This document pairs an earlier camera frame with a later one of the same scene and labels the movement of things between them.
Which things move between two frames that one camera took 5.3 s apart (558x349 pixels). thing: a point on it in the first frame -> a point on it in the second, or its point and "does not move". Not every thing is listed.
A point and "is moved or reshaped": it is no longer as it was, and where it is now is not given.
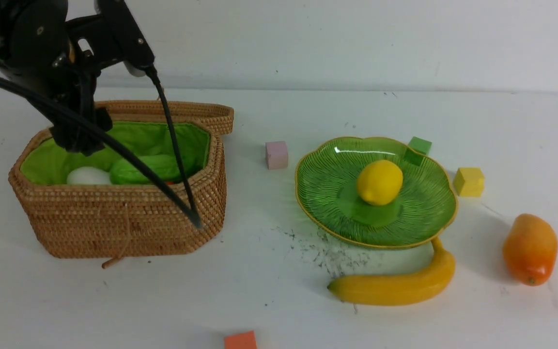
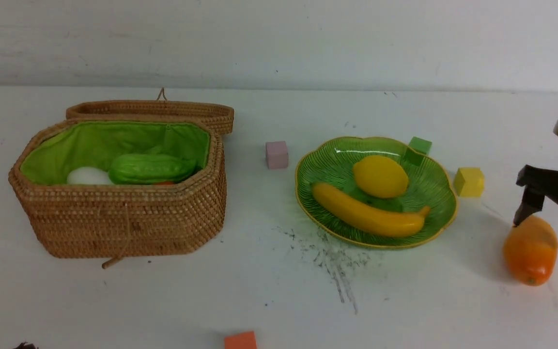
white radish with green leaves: [88, 176] does not move
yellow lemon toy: [379, 182] is moved or reshaped
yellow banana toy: [424, 286] -> [378, 220]
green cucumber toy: [163, 168] does not move
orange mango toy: [530, 248] does not move
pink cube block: [277, 153] does not move
